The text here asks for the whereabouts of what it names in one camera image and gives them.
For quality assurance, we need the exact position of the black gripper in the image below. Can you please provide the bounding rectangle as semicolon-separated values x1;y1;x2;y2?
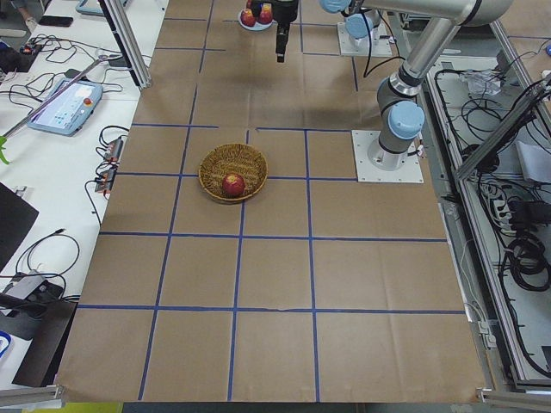
275;0;298;63

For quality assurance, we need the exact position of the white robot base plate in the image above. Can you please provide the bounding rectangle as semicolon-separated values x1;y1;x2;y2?
351;130;424;184

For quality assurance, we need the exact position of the dark red apple in basket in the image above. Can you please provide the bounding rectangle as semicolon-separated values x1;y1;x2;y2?
222;173;245;198

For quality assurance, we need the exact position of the crumpled white paper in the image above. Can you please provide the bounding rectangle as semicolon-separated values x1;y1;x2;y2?
460;70;501;96

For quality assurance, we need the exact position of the aluminium frame post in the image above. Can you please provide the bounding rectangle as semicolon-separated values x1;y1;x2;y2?
99;0;152;90

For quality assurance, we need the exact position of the black smartphone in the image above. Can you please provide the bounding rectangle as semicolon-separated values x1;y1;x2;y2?
38;15;73;28

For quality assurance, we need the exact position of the yellow-red striped apple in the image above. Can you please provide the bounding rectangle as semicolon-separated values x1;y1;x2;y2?
257;3;273;25

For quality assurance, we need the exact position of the blue teach pendant tablet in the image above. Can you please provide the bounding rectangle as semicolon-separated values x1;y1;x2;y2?
27;80;103;136

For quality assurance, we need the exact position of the round wicker basket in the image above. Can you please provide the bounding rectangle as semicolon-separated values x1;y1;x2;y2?
198;143;268;204

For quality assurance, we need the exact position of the pale blue plate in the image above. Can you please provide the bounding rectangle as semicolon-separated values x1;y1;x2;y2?
238;10;274;32

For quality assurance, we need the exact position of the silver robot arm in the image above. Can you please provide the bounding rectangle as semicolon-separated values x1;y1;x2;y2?
319;0;512;171
344;9;382;45

